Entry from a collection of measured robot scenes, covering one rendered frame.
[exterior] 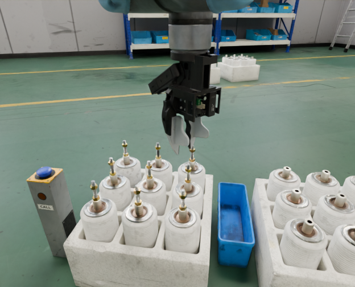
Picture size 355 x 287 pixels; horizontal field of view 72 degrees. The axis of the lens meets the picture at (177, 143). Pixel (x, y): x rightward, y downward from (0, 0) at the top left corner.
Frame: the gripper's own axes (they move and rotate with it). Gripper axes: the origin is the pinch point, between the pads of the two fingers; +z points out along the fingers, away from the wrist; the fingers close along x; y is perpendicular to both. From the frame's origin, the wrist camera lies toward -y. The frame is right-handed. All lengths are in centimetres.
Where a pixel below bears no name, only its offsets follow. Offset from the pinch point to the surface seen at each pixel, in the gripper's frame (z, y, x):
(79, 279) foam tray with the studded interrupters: 42, -16, -25
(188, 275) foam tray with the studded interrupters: 33.6, 7.8, -4.1
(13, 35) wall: 5, -547, 58
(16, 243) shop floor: 46, -47, -37
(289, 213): 23.2, 17.6, 24.7
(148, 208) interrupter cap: 20.9, -7.7, -5.2
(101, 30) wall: 0, -482, 205
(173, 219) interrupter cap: 20.9, 0.1, -2.5
